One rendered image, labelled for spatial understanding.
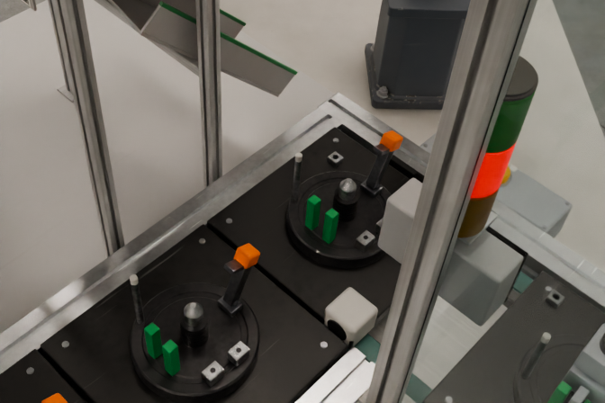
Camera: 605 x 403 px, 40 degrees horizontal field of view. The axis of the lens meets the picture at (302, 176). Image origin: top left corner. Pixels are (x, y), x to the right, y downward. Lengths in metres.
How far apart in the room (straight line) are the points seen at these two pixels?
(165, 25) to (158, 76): 0.43
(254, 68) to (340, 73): 0.33
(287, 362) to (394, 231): 0.25
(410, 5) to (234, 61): 0.30
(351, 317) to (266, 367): 0.11
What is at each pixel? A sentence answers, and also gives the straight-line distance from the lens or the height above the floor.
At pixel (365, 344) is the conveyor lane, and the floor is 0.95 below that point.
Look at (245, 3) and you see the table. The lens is 1.53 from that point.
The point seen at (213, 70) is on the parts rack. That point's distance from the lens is 1.00.
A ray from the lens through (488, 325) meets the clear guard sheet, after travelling 0.70.
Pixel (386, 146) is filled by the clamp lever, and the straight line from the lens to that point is 1.00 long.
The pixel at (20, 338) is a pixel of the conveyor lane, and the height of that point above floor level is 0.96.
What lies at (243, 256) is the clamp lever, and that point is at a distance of 0.87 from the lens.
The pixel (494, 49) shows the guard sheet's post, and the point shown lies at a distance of 0.51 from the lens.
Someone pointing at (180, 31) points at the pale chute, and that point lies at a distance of 0.98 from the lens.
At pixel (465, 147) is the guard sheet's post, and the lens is 0.57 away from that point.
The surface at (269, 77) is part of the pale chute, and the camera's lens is 1.12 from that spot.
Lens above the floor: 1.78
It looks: 49 degrees down
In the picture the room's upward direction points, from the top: 5 degrees clockwise
